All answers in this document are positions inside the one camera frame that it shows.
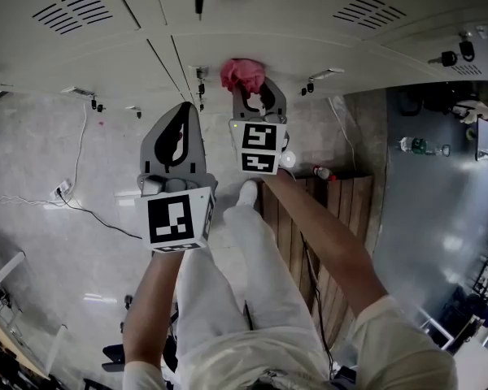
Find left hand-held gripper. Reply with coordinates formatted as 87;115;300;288
133;100;220;254

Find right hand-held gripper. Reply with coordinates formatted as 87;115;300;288
228;76;298;176

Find pink microfibre cloth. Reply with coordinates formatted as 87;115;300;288
220;58;266;95

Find grey metal lockers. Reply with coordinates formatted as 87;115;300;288
0;0;488;115

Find person's right forearm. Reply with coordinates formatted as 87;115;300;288
264;167;391;324

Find person's left forearm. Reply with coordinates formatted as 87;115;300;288
121;249;186;367

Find small red white bottle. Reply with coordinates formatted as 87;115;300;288
312;164;338;183

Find white power strip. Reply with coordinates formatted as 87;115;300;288
48;179;73;198

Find wooden slat platform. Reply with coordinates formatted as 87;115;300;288
259;173;375;351

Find person's white trousers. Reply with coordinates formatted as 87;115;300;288
173;205;330;390

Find clear bottle green label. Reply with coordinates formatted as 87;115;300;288
399;135;452;158

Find black office chair base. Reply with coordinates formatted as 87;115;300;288
101;293;181;385

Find white cloth bag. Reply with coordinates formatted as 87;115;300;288
454;98;488;124

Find wooden desk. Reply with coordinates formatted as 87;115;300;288
0;301;52;381

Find white cartoon print shirt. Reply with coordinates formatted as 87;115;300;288
121;294;460;390

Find black cable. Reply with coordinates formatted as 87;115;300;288
56;191;144;241

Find thin white cable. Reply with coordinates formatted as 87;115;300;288
0;194;64;207

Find white metal frame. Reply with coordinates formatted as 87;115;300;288
0;249;28;300

